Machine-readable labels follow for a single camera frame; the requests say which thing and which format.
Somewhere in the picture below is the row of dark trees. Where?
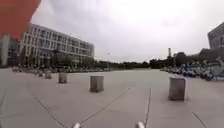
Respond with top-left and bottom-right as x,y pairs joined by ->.
93,48 -> 224,70

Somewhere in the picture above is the stone block bollard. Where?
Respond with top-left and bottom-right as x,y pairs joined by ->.
168,76 -> 187,101
58,72 -> 68,84
89,75 -> 105,93
44,72 -> 53,80

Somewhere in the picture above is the grey paved plaza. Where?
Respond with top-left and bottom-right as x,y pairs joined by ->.
0,68 -> 224,128

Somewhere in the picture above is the row of parked bicycles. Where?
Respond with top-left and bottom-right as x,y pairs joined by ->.
11,64 -> 108,74

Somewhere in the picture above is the slim tower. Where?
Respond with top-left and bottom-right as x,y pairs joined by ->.
167,47 -> 173,60

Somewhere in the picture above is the white building with grid windows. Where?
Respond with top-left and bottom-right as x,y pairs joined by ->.
0,23 -> 95,67

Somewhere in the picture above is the robot's own part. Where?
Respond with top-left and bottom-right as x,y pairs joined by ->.
72,122 -> 82,128
136,121 -> 146,128

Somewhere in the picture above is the row of parked scooters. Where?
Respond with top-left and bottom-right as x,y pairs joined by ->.
160,61 -> 224,82

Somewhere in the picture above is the grey building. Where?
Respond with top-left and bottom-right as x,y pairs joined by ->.
207,21 -> 224,51

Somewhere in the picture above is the red flag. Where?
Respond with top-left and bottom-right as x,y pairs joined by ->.
0,0 -> 42,40

